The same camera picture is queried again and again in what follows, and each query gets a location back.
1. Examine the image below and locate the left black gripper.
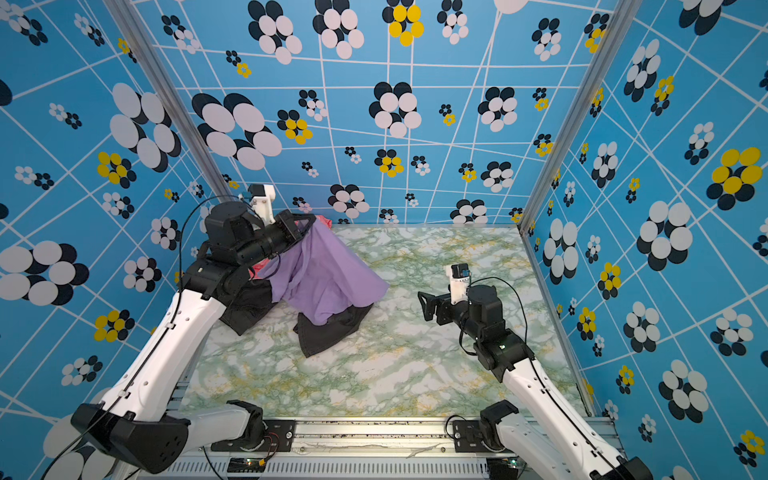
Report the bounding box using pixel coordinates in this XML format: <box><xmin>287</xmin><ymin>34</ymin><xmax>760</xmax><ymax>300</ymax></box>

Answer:
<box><xmin>237</xmin><ymin>210</ymin><xmax>315</xmax><ymax>270</ymax></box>

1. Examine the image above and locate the purple cloth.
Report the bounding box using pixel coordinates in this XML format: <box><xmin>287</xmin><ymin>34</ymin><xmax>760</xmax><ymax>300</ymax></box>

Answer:
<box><xmin>256</xmin><ymin>222</ymin><xmax>389</xmax><ymax>326</ymax></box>

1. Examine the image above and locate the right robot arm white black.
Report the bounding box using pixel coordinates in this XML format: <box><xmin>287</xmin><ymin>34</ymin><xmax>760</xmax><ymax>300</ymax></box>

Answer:
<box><xmin>417</xmin><ymin>282</ymin><xmax>653</xmax><ymax>479</ymax></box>

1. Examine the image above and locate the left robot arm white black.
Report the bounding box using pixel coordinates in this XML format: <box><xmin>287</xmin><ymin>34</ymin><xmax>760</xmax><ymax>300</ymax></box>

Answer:
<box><xmin>71</xmin><ymin>201</ymin><xmax>316</xmax><ymax>474</ymax></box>

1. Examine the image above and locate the black cloth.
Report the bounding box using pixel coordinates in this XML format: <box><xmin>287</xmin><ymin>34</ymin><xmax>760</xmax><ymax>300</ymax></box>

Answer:
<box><xmin>220</xmin><ymin>280</ymin><xmax>372</xmax><ymax>358</ymax></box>

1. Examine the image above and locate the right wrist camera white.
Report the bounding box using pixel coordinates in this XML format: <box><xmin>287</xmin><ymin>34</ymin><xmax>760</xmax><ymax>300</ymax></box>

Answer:
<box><xmin>445</xmin><ymin>263</ymin><xmax>471</xmax><ymax>305</ymax></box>

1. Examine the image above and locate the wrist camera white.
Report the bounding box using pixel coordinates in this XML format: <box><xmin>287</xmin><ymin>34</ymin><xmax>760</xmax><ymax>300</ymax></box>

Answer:
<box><xmin>445</xmin><ymin>263</ymin><xmax>471</xmax><ymax>305</ymax></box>
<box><xmin>248</xmin><ymin>183</ymin><xmax>276</xmax><ymax>225</ymax></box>

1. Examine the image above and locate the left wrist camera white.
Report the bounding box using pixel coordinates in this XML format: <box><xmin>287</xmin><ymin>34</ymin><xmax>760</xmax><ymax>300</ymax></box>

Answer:
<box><xmin>248</xmin><ymin>183</ymin><xmax>276</xmax><ymax>225</ymax></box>

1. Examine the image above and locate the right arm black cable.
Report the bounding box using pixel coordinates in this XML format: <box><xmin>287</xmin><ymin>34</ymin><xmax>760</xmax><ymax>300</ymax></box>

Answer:
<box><xmin>458</xmin><ymin>275</ymin><xmax>530</xmax><ymax>356</ymax></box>

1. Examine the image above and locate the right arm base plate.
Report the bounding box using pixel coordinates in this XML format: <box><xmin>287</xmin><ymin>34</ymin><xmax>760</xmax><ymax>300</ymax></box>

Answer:
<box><xmin>447</xmin><ymin>418</ymin><xmax>510</xmax><ymax>454</ymax></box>

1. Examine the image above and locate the left corner aluminium post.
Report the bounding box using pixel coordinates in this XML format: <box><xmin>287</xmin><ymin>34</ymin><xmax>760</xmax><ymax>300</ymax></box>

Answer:
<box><xmin>104</xmin><ymin>0</ymin><xmax>230</xmax><ymax>195</ymax></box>

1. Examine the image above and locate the corner aluminium post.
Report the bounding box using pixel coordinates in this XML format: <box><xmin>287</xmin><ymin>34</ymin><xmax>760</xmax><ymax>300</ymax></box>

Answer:
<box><xmin>104</xmin><ymin>0</ymin><xmax>230</xmax><ymax>195</ymax></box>
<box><xmin>518</xmin><ymin>0</ymin><xmax>642</xmax><ymax>236</ymax></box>

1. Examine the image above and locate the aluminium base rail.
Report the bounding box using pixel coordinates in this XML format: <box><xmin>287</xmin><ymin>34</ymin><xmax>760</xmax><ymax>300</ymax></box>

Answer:
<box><xmin>158</xmin><ymin>415</ymin><xmax>542</xmax><ymax>479</ymax></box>

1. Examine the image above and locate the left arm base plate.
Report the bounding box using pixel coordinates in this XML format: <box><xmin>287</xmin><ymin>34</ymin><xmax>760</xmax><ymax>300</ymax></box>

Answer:
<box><xmin>210</xmin><ymin>419</ymin><xmax>297</xmax><ymax>453</ymax></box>

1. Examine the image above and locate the right corner aluminium post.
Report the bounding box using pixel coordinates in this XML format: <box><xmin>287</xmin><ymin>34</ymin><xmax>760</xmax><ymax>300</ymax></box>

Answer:
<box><xmin>518</xmin><ymin>0</ymin><xmax>642</xmax><ymax>236</ymax></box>

